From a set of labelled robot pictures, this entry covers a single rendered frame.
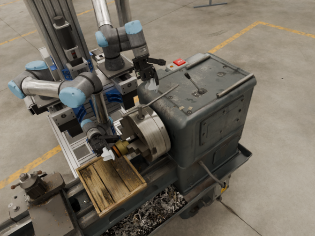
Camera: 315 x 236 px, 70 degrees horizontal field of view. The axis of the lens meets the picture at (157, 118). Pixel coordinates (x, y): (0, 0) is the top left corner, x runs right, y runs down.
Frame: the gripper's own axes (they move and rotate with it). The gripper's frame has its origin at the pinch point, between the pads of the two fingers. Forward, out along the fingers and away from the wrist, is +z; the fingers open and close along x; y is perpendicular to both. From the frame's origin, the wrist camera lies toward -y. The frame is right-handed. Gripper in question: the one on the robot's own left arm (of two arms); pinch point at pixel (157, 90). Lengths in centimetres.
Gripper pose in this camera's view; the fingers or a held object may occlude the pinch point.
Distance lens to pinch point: 120.5
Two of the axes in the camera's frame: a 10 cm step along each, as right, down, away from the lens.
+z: 2.8, 8.4, 4.7
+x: 5.1, 2.8, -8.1
